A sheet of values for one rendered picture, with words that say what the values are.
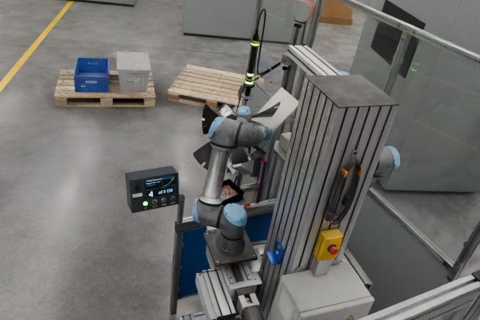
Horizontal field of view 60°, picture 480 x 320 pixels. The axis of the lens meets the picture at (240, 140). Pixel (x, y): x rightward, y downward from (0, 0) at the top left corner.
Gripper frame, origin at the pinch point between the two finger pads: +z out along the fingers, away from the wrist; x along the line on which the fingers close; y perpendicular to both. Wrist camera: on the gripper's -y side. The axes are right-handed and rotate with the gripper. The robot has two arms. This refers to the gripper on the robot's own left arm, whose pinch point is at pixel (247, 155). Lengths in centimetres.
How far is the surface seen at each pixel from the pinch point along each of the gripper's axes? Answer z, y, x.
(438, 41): -62, 98, -43
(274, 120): 6.6, 35.0, 29.1
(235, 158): 1.3, -7.4, 3.3
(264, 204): 31.1, -0.2, -16.2
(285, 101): -1, 47, 34
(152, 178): -28, -60, -17
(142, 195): -22, -68, -20
